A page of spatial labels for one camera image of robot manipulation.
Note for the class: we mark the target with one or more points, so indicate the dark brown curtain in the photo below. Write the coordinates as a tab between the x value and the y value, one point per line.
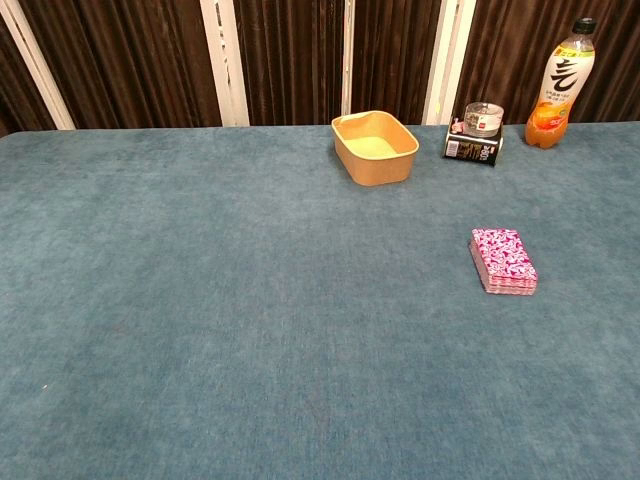
290	60

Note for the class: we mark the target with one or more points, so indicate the orange drink bottle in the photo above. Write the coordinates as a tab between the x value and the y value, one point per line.
552	115

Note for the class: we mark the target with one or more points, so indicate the blue table cloth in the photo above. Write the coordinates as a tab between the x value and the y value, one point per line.
250	300

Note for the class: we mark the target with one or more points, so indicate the thin white frame post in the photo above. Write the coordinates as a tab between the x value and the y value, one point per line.
348	55

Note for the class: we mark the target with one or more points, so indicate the black printed box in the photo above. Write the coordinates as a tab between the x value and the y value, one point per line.
470	150

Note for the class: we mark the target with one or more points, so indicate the pink patterned packet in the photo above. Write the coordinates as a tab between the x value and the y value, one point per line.
501	257

